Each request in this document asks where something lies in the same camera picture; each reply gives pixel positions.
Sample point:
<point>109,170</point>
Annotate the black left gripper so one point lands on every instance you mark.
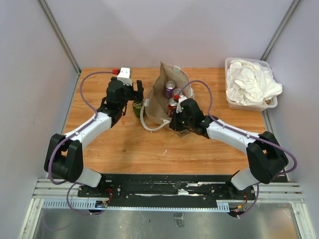
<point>136,94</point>

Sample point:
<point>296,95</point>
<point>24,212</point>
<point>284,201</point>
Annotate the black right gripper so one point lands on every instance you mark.
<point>174,125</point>

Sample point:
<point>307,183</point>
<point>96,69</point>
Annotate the green glass bottle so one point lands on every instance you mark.
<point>137,106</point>

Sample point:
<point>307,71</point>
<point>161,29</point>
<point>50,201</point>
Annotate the red Coke can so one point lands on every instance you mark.
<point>176,92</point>
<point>171,107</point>

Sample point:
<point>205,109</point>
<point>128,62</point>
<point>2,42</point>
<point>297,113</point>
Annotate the tan canvas tote bag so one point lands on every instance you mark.
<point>156,104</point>

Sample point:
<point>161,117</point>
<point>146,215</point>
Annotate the purple soda can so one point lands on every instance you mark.
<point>169,88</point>

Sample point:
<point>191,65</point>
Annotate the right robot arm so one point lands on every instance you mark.
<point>265,156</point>

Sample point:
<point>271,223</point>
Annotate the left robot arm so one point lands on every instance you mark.
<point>64,158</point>

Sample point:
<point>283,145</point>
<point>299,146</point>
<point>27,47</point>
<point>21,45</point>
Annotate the crumpled white cloth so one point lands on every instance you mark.
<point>250,83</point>

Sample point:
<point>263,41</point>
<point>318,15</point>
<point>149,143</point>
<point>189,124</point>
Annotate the white plastic basket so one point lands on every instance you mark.
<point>233,105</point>

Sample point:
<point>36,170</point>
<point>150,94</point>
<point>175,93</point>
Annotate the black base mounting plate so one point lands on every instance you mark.
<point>213,186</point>

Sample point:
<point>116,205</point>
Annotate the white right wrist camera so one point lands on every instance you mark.
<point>181,98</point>

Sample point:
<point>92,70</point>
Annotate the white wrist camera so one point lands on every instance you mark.
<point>124,76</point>
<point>181,98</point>

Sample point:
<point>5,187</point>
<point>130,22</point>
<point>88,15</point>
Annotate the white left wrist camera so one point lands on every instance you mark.
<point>124,76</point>

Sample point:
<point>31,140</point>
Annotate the aluminium rail frame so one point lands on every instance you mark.
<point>278,211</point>

